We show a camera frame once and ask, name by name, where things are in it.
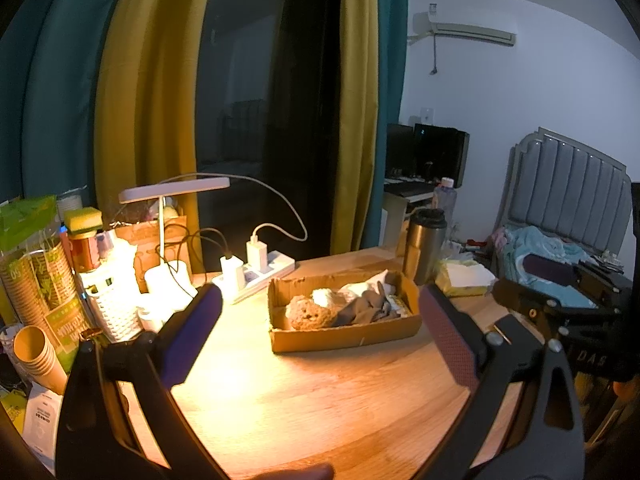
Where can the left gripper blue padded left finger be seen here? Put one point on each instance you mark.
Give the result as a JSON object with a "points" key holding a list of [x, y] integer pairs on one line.
{"points": [[182, 338]]}

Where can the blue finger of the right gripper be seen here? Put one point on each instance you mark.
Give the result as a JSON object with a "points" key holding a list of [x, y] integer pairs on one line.
{"points": [[559, 273]]}

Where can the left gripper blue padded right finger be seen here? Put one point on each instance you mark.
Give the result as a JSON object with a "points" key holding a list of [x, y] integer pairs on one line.
{"points": [[457, 337]]}

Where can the grey glove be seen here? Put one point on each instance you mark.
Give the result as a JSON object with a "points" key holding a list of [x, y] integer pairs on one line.
{"points": [[370, 308]]}

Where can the white textured towel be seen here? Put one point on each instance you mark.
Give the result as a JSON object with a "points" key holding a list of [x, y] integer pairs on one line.
{"points": [[353, 290]]}

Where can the brown fuzzy plush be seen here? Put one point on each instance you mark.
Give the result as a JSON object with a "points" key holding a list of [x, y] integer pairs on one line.
{"points": [[304, 314]]}

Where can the clear bubble wrap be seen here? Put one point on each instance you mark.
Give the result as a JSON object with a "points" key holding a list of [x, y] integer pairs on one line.
{"points": [[327, 298]]}

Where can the gloved right hand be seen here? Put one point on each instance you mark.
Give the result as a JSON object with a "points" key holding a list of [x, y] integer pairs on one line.
{"points": [[608, 408]]}

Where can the white desk lamp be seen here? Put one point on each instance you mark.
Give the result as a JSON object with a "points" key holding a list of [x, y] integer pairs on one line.
{"points": [[177, 186]]}

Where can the white charger left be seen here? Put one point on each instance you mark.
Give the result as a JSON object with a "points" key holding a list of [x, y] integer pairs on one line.
{"points": [[233, 277]]}

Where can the white charger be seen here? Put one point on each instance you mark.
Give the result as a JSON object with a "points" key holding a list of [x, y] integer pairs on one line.
{"points": [[257, 255], [233, 277]]}

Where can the white woven plastic basket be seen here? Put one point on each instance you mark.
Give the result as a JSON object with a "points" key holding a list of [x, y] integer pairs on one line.
{"points": [[113, 297]]}

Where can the grey padded headboard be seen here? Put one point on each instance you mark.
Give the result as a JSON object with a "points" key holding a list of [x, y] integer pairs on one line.
{"points": [[567, 189]]}

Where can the brown cardboard backing box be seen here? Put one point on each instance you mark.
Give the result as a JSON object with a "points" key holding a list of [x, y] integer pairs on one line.
{"points": [[146, 237]]}

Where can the white charger right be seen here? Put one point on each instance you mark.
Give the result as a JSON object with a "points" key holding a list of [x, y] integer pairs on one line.
{"points": [[257, 255]]}

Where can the white power strip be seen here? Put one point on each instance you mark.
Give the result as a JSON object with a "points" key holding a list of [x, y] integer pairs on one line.
{"points": [[280, 265]]}

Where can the steel thermos tumbler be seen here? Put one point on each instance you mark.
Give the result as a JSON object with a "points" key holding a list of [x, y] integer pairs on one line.
{"points": [[426, 234]]}

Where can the red tin can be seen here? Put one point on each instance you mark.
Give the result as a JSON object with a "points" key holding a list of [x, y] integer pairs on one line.
{"points": [[85, 252]]}

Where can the plastic water bottle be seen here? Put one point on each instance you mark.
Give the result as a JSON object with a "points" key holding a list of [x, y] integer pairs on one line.
{"points": [[444, 198]]}

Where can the stack of paper cups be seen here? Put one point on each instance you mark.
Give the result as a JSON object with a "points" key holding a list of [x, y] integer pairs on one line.
{"points": [[34, 351]]}

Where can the green packaged box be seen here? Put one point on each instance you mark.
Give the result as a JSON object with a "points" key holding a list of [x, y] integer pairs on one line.
{"points": [[37, 276]]}

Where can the yellow green sponge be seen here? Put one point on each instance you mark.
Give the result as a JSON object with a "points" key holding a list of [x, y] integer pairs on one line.
{"points": [[87, 219]]}

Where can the black monitor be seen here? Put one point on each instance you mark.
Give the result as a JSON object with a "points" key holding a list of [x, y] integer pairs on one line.
{"points": [[426, 152]]}

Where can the yellow curtain right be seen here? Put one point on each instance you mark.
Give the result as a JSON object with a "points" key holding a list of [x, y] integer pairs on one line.
{"points": [[358, 122]]}

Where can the wall air conditioner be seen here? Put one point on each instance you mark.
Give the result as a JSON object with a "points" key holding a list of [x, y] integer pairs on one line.
{"points": [[465, 23]]}

